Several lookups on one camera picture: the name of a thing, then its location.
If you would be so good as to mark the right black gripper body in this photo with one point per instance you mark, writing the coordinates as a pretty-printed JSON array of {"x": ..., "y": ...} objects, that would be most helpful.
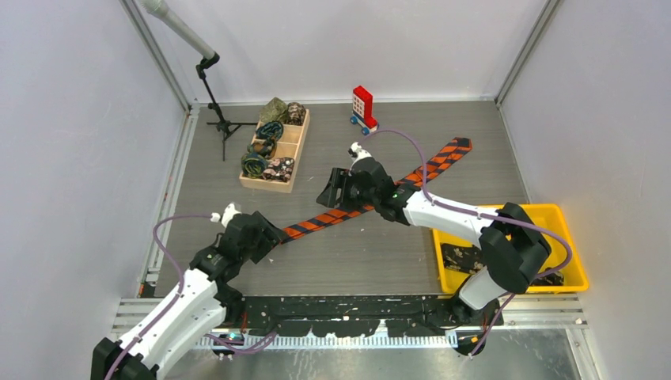
[{"x": 354, "y": 195}]

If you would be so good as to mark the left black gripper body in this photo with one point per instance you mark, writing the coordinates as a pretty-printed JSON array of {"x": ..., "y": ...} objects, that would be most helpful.
[{"x": 257, "y": 249}]

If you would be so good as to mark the orange navy striped tie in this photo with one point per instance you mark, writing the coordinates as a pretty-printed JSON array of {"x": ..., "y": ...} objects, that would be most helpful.
[{"x": 452, "y": 152}]

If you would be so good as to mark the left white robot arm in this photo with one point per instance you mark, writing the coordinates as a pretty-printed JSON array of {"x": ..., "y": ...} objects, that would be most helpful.
[{"x": 201, "y": 301}]

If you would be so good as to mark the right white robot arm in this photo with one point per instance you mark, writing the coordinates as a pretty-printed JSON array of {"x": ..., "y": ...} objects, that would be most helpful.
[{"x": 512, "y": 250}]

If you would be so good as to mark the black pink floral rolled tie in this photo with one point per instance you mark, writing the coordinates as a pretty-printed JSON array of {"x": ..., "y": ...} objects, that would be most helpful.
[{"x": 279, "y": 169}]

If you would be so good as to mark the wooden compartment tray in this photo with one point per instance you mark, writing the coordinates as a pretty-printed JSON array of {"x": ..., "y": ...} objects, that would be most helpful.
[{"x": 290, "y": 145}]

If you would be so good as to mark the navy yellow rolled tie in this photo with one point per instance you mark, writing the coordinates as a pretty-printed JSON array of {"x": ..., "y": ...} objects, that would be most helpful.
[{"x": 253, "y": 165}]

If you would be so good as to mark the dark green rolled tie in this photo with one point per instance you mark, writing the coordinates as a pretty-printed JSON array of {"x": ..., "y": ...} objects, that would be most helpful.
[{"x": 265, "y": 148}]

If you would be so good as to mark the red toy block car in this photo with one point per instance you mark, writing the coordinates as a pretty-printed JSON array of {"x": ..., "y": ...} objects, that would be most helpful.
[{"x": 362, "y": 110}]

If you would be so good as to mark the teal navy rolled tie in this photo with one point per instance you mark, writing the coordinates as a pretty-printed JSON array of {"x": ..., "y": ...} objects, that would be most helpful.
[{"x": 271, "y": 131}]

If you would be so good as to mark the brown floral rolled tie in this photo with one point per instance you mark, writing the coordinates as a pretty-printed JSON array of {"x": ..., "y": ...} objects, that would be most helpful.
[{"x": 295, "y": 113}]

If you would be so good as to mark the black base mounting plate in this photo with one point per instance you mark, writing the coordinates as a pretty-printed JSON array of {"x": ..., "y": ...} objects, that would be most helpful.
[{"x": 355, "y": 316}]

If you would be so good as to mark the olive green rolled tie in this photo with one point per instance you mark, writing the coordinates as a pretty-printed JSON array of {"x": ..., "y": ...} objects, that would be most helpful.
[{"x": 274, "y": 110}]

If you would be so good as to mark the black microphone stand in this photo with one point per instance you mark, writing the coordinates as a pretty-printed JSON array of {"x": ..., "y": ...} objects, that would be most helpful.
[{"x": 224, "y": 126}]

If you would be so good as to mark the yellow plastic bin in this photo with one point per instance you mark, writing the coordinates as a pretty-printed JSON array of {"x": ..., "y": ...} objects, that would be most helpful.
[{"x": 545, "y": 215}]

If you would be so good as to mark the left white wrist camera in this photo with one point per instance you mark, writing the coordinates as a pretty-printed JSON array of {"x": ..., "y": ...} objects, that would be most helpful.
[{"x": 225, "y": 217}]

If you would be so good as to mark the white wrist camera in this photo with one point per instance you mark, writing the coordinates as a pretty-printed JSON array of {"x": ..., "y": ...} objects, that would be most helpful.
[
  {"x": 225, "y": 217},
  {"x": 357, "y": 153}
]

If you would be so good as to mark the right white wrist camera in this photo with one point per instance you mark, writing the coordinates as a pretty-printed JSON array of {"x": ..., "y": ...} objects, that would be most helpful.
[{"x": 357, "y": 153}]

